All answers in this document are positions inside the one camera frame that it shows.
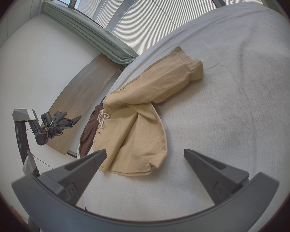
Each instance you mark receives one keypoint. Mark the tan shorts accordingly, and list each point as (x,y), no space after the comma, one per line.
(140,129)

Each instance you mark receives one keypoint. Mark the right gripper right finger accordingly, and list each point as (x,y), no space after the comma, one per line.
(212,177)

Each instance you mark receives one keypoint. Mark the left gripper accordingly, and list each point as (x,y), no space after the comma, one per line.
(64,123)

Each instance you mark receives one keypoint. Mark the brown garment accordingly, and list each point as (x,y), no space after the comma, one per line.
(89,132)

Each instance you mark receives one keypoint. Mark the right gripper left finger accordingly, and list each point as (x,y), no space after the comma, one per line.
(79,173)

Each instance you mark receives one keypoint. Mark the grey-green curtain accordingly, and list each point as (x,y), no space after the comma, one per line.
(91,30)

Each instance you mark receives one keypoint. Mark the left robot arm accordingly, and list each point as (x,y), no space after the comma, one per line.
(21,115)

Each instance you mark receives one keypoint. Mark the white garment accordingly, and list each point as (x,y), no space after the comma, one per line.
(79,151)

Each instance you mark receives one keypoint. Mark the window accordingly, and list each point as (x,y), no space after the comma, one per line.
(159,8)

